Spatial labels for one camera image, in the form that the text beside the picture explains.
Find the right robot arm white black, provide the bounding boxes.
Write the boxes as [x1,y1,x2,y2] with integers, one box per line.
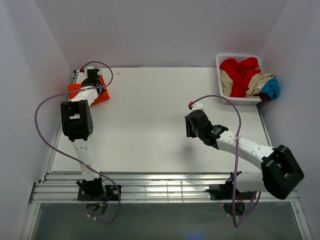
[185,109,305,200]

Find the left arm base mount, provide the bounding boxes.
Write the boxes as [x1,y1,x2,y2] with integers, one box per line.
[77,185,122,202]

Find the beige t-shirt in basket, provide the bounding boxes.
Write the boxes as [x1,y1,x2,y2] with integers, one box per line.
[219,70,275,99]

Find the orange t-shirt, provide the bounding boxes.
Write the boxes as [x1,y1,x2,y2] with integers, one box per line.
[67,76,110,107]

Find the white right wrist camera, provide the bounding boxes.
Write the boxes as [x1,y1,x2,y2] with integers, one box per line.
[188,101,204,112]

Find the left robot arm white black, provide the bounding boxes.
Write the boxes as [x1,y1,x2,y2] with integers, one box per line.
[60,66,106,200]

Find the dark red t-shirt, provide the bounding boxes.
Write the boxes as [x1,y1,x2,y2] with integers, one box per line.
[257,92,272,103]

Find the blue t-shirt in basket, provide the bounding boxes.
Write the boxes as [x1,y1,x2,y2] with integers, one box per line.
[261,77,280,101]

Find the aluminium frame rail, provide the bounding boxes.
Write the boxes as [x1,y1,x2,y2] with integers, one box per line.
[28,172,301,204]

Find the white plastic laundry basket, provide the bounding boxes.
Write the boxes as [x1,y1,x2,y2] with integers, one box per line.
[216,53,263,106]

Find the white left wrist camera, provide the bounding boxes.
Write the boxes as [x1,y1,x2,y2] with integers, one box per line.
[79,65,94,76]

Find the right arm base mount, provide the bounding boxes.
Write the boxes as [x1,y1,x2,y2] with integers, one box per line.
[205,172,254,202]

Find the red t-shirt in basket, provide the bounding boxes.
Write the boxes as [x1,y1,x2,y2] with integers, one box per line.
[219,56,261,98]

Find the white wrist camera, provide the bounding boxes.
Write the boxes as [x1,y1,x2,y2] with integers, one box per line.
[79,65,94,76]
[188,101,204,112]

